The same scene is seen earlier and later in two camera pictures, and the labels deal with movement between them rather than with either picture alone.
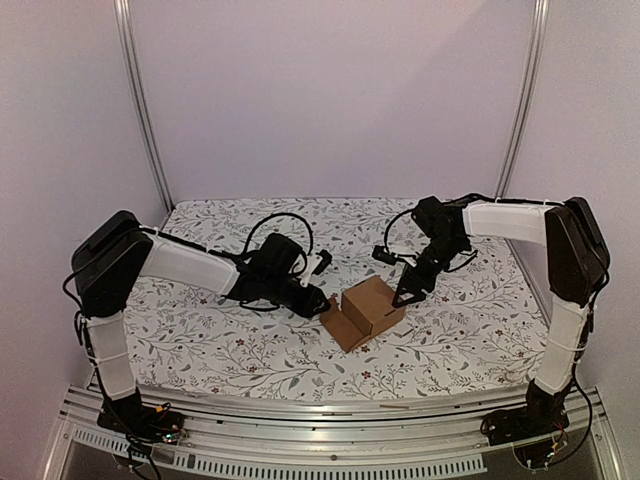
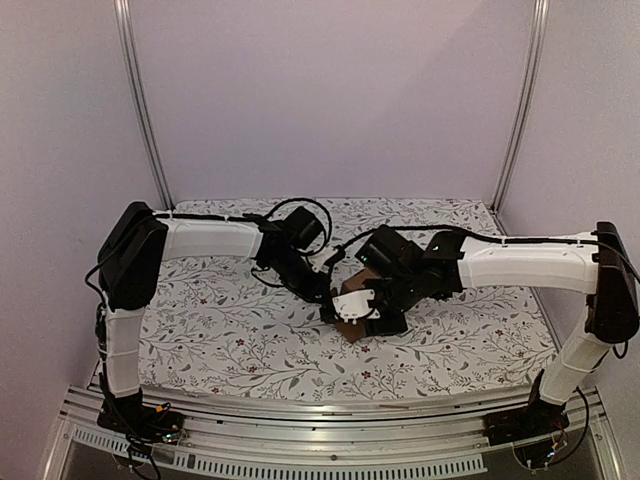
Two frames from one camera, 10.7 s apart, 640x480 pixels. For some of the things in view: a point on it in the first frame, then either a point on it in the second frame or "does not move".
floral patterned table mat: (478, 332) does not move
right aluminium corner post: (540, 16) does not move
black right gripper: (422, 265) to (382, 310)
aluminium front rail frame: (382, 436) does not move
